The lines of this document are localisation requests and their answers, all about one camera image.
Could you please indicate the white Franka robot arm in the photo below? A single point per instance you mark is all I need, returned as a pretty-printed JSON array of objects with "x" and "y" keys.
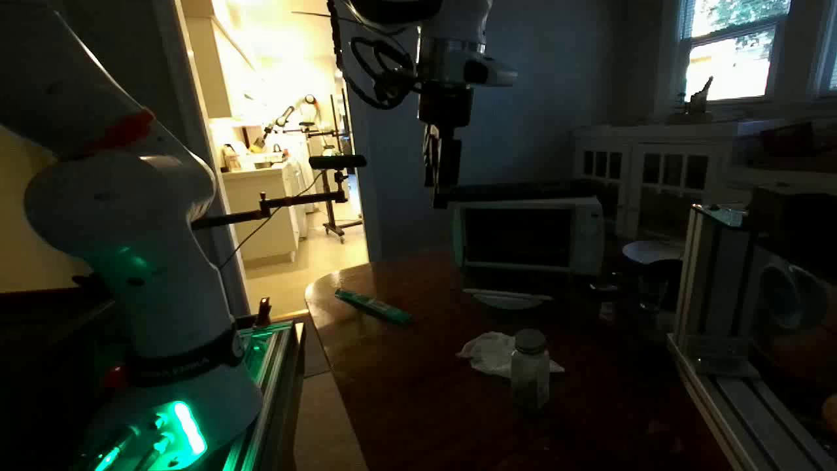
[{"x": 148, "y": 262}]

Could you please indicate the crumpled white tissue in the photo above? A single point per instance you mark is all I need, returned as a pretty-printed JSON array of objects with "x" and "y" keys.
[{"x": 488, "y": 354}]

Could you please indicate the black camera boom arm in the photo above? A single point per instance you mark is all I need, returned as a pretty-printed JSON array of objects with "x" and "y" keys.
[{"x": 278, "y": 206}]

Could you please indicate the white dish rack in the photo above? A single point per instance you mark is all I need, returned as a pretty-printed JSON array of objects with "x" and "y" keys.
[{"x": 531, "y": 233}]

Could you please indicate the small glass jar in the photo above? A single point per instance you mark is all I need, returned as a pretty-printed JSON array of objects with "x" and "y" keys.
[{"x": 530, "y": 370}]

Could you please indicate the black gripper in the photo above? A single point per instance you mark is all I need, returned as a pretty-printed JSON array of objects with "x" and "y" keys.
[{"x": 445, "y": 103}]

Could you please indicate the black stereo camera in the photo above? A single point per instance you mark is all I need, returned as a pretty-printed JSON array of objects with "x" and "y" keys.
[{"x": 337, "y": 160}]

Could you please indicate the robot mounting base frame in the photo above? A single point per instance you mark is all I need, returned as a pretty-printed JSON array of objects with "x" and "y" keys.
[{"x": 271, "y": 384}]

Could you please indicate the white cabinet with glass doors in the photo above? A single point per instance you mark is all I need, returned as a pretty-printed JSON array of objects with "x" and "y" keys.
[{"x": 662, "y": 171}]

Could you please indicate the bright window with trees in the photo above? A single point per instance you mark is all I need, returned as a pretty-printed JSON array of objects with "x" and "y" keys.
[{"x": 734, "y": 53}]

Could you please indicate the white kitchen counter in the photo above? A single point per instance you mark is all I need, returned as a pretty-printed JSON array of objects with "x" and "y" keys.
[{"x": 262, "y": 211}]

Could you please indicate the green flat strip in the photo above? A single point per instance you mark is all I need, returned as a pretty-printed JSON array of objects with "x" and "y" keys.
[{"x": 375, "y": 308}]

